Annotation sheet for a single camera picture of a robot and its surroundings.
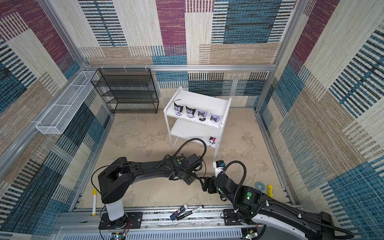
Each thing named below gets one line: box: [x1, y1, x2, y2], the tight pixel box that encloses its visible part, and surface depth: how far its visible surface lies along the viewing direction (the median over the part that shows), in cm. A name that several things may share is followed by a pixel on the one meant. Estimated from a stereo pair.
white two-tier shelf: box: [163, 86, 232, 162], surface depth 78 cm
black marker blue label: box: [169, 204, 188, 221], surface depth 76 cm
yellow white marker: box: [92, 188, 97, 217], surface depth 80 cm
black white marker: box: [176, 205, 204, 221], surface depth 77 cm
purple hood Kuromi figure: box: [210, 113, 221, 124], surface depth 69 cm
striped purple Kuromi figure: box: [185, 105, 196, 119], surface depth 70 cm
